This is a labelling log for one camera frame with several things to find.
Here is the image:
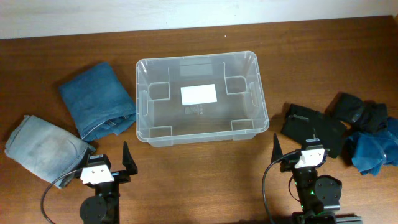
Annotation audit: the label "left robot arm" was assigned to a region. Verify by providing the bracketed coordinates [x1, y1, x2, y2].
[76, 142, 138, 224]

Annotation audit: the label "black garment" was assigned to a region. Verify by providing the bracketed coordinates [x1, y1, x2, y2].
[332, 93, 388, 133]
[281, 104, 347, 158]

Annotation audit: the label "clear plastic storage bin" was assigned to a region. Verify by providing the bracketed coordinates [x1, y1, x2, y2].
[136, 51, 269, 147]

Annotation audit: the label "light grey folded jeans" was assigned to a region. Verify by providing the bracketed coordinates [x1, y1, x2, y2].
[5, 115, 95, 183]

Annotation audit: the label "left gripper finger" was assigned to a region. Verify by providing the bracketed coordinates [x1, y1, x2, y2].
[122, 141, 137, 174]
[80, 148, 92, 168]

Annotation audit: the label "blue garment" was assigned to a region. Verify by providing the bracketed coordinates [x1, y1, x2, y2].
[345, 118, 397, 176]

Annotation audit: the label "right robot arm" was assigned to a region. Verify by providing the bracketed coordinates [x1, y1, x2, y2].
[271, 134, 342, 224]

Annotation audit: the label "white label in bin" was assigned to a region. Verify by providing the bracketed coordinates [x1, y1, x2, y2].
[180, 84, 217, 106]

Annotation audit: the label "dark blue folded jeans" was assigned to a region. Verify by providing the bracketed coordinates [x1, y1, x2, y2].
[58, 62, 136, 142]

